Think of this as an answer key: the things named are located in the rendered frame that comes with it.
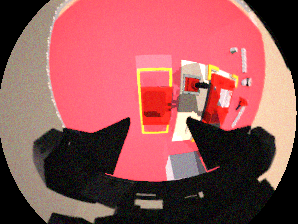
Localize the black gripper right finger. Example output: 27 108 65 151
186 117 251 171

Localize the white flat bar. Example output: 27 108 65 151
230 105 246 128

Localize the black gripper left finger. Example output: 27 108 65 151
63 117 130 175

